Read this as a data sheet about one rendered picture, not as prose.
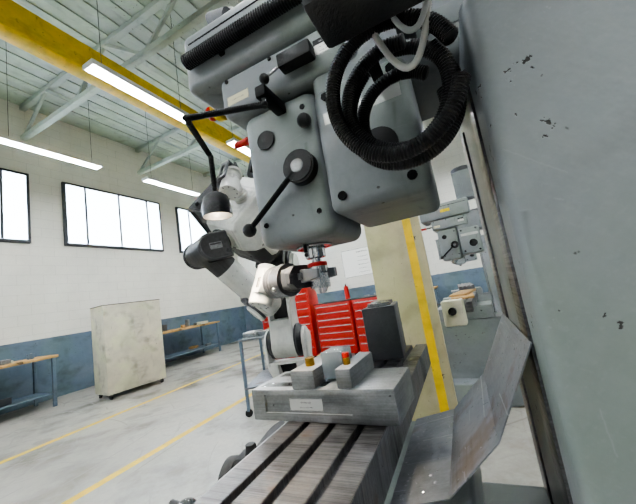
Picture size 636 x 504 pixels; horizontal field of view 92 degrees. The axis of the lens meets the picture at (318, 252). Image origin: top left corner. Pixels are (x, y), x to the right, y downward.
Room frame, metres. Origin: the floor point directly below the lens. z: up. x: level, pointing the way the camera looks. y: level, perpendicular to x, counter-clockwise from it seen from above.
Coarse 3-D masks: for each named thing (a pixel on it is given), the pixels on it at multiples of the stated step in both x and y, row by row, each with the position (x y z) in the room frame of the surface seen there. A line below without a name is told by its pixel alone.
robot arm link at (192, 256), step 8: (192, 248) 1.01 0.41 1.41; (192, 256) 1.02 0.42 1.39; (200, 256) 0.99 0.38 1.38; (192, 264) 1.06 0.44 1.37; (200, 264) 1.05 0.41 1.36; (208, 264) 1.02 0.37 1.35; (216, 264) 1.02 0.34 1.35; (224, 264) 1.04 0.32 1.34; (216, 272) 1.04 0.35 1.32; (224, 272) 1.04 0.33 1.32
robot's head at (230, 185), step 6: (228, 168) 1.01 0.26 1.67; (234, 168) 1.01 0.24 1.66; (228, 174) 0.99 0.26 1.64; (234, 174) 1.00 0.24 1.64; (240, 174) 1.03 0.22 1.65; (222, 180) 0.97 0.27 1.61; (228, 180) 0.96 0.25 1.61; (234, 180) 0.97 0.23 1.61; (222, 186) 0.96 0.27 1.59; (228, 186) 0.96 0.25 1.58; (234, 186) 0.96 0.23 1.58; (240, 186) 1.00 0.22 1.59; (222, 192) 0.98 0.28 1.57; (228, 192) 0.98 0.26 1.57; (234, 192) 0.98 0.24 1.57; (240, 192) 1.03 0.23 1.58; (246, 192) 1.05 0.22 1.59; (234, 198) 1.00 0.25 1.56; (240, 198) 1.04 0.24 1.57
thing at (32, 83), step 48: (48, 0) 4.02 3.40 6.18; (144, 0) 4.27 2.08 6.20; (192, 0) 4.39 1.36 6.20; (240, 0) 4.52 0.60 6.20; (0, 48) 4.65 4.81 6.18; (96, 48) 4.90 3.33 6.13; (144, 48) 4.40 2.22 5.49; (0, 96) 5.70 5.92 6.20; (48, 96) 5.91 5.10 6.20; (96, 96) 6.11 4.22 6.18; (192, 96) 6.59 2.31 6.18; (144, 144) 8.23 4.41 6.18; (192, 144) 7.58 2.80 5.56
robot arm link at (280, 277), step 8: (280, 264) 0.82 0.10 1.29; (288, 264) 0.81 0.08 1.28; (272, 272) 0.80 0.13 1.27; (280, 272) 0.79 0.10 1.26; (288, 272) 0.71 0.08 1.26; (296, 272) 0.72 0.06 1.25; (272, 280) 0.79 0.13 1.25; (280, 280) 0.78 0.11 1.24; (288, 280) 0.72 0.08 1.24; (296, 280) 0.72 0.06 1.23; (272, 288) 0.79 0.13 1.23; (280, 288) 0.78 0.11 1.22; (288, 288) 0.75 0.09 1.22; (296, 288) 0.72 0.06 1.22; (280, 296) 0.81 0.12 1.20; (288, 296) 0.80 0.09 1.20
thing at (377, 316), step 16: (368, 304) 1.19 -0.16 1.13; (384, 304) 1.16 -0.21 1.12; (368, 320) 1.15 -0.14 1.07; (384, 320) 1.14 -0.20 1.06; (400, 320) 1.29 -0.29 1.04; (368, 336) 1.16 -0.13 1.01; (384, 336) 1.14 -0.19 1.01; (400, 336) 1.15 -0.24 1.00; (384, 352) 1.14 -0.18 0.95; (400, 352) 1.13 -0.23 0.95
